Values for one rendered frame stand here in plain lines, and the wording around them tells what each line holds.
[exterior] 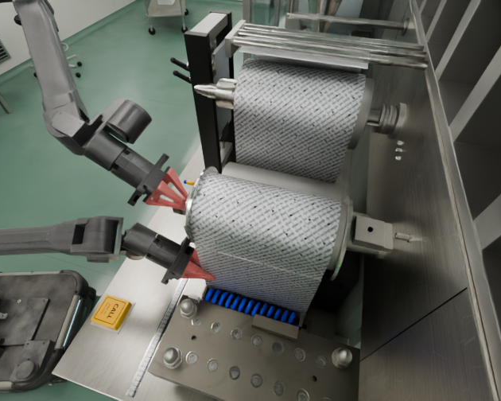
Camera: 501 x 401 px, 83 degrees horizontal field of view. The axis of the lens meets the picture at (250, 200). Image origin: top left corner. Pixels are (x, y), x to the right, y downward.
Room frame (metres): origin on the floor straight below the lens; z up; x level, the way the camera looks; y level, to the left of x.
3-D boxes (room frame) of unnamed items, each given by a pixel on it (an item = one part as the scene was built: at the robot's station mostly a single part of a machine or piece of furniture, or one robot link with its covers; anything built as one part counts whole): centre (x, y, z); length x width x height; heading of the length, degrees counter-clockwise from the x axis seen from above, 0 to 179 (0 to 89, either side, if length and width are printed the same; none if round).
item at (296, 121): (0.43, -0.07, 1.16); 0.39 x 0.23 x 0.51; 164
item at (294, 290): (0.24, -0.01, 1.11); 0.23 x 0.01 x 0.18; 74
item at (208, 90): (0.60, 0.10, 1.33); 0.06 x 0.03 x 0.03; 74
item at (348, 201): (0.27, -0.15, 1.25); 0.15 x 0.01 x 0.15; 164
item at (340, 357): (0.12, -0.18, 1.05); 0.04 x 0.04 x 0.04
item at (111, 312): (0.25, 0.36, 0.91); 0.07 x 0.07 x 0.02; 74
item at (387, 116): (0.50, -0.26, 1.33); 0.07 x 0.07 x 0.07; 74
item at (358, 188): (1.27, -0.54, 1.02); 2.24 x 0.04 x 0.24; 164
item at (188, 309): (0.22, 0.13, 1.05); 0.04 x 0.04 x 0.04
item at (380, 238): (0.25, -0.20, 1.28); 0.06 x 0.05 x 0.02; 74
